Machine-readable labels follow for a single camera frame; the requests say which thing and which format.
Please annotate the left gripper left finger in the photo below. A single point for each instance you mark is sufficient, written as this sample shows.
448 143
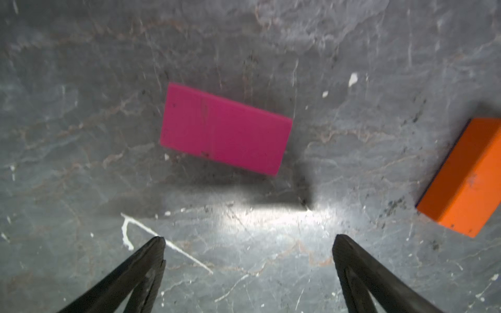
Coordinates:
136 280

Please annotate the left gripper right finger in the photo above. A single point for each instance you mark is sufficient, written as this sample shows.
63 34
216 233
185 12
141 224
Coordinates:
364 279

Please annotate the orange block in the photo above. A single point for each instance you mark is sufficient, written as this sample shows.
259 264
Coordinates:
465 192

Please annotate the magenta block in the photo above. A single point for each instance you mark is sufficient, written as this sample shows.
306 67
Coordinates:
222 130

